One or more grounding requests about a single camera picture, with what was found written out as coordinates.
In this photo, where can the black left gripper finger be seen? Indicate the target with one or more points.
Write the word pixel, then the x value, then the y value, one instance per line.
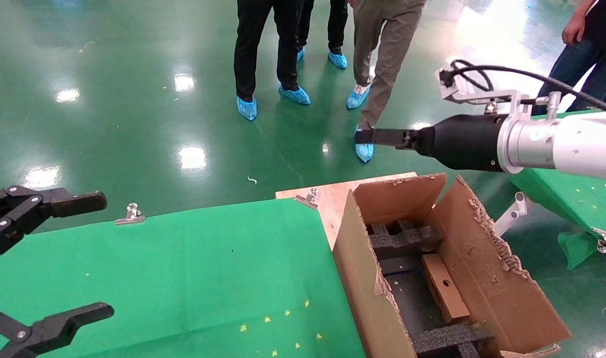
pixel 84 315
pixel 74 203

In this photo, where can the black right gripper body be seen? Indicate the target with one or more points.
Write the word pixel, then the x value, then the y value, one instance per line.
pixel 462 141

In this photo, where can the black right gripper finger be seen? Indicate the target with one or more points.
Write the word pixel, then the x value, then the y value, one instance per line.
pixel 382 136

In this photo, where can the small brown cardboard box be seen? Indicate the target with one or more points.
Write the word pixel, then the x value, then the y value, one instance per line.
pixel 444 291

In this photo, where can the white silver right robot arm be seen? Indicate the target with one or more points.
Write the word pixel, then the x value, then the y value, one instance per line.
pixel 571 144

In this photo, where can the large open cardboard carton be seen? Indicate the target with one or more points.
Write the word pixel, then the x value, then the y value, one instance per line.
pixel 481 278

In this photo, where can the blue shoe cover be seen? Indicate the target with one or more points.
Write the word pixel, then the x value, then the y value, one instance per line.
pixel 365 154
pixel 295 94
pixel 247 108
pixel 301 53
pixel 338 60
pixel 357 98

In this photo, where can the silver binder clip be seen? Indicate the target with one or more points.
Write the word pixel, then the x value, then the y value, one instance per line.
pixel 131 216
pixel 310 198
pixel 603 241

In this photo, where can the person in khaki trousers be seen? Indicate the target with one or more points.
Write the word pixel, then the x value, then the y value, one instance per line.
pixel 387 49

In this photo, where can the black foam block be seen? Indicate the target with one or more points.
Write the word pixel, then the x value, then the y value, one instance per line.
pixel 407 241
pixel 447 338

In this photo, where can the person in black trousers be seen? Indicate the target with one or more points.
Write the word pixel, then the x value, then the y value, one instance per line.
pixel 338 25
pixel 248 49

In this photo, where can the dark grey foam liner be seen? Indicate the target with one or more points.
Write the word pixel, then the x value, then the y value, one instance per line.
pixel 412 298

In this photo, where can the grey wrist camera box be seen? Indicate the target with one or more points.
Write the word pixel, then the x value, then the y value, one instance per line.
pixel 457 89

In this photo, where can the silver camera mount bracket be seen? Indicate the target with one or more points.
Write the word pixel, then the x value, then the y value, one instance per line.
pixel 519 102

